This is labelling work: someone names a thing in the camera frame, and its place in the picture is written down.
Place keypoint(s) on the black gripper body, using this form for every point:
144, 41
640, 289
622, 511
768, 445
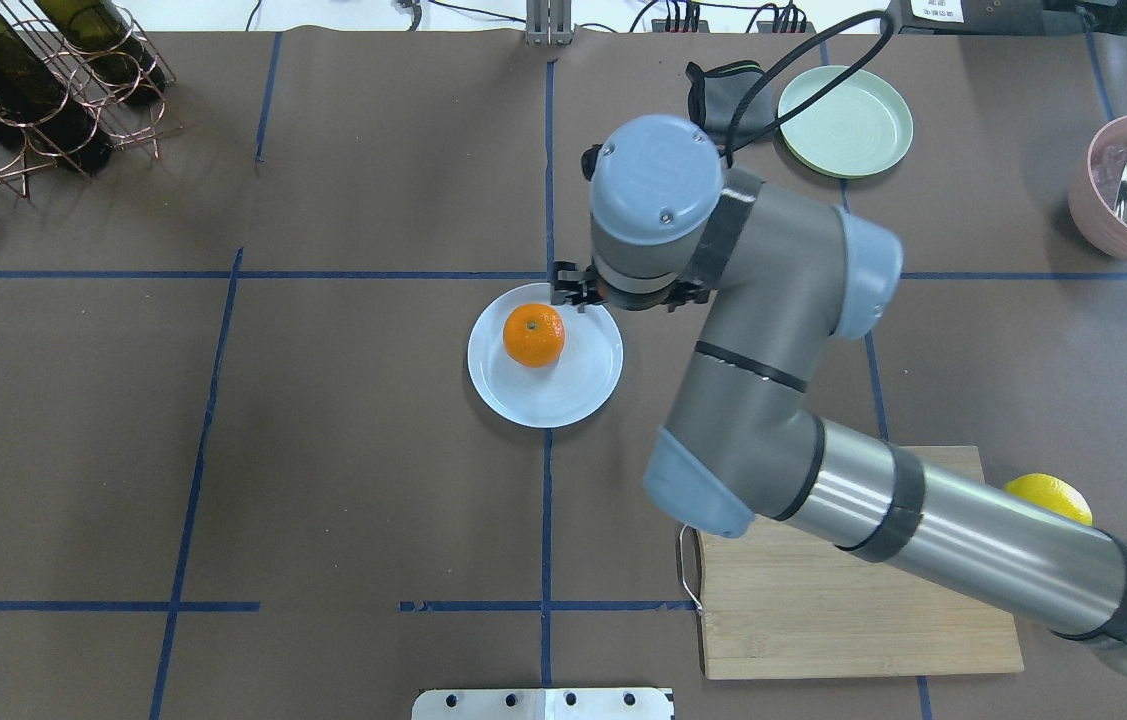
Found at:
571, 285

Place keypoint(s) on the orange fruit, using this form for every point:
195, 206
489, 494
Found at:
534, 335

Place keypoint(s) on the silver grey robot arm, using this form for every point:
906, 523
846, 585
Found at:
784, 274

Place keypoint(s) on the light blue plate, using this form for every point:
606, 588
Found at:
560, 394

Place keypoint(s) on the light green plate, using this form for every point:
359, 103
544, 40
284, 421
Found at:
859, 129

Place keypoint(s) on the black folded cloth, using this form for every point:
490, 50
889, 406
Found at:
714, 95

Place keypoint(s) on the wooden cutting board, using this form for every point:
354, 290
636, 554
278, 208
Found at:
779, 604

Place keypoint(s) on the right yellow lemon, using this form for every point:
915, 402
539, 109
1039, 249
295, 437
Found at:
1053, 494

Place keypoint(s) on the middle brown wine bottle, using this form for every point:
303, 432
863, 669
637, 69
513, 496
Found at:
110, 47

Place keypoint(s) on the aluminium frame post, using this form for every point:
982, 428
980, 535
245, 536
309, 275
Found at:
549, 23

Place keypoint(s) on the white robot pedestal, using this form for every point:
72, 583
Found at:
546, 703

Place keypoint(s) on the copper wire bottle rack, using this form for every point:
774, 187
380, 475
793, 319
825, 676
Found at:
79, 81

